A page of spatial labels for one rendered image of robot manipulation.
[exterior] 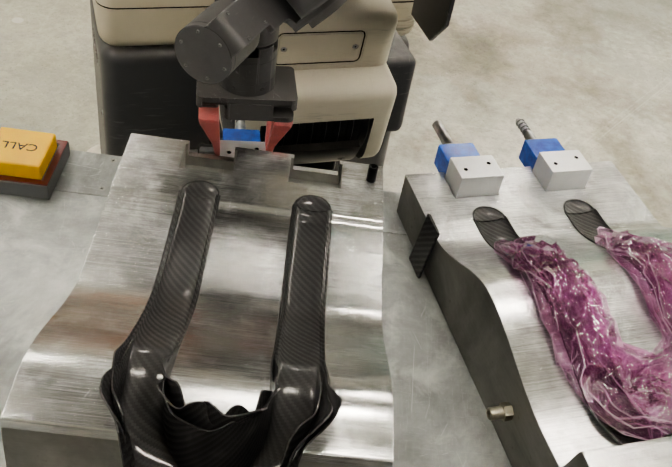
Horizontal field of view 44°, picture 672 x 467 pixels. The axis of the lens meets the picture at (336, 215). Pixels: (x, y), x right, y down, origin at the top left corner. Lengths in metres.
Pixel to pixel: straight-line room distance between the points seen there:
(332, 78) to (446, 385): 0.51
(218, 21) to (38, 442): 0.37
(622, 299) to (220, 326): 0.36
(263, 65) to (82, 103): 1.66
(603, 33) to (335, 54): 2.23
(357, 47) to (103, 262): 0.54
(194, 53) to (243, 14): 0.06
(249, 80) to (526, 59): 2.20
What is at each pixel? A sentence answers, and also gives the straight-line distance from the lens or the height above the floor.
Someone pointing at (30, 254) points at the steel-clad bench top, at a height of 0.80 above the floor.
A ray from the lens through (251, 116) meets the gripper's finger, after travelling 0.86.
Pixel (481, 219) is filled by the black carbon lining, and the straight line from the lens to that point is 0.89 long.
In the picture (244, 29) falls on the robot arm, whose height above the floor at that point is 1.05.
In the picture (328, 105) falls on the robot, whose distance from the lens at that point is 1.14.
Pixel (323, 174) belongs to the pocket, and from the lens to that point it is 0.86.
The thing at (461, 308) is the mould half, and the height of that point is 0.84.
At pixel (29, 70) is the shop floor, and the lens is 2.62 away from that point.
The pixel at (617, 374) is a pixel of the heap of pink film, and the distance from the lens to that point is 0.74.
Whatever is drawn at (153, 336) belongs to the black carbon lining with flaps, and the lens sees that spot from 0.66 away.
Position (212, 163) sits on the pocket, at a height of 0.87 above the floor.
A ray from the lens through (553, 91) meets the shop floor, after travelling 2.85.
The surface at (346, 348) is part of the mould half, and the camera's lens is 0.66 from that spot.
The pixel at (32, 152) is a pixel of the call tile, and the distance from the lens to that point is 0.94.
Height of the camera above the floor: 1.42
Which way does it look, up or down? 42 degrees down
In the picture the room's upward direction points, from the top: 10 degrees clockwise
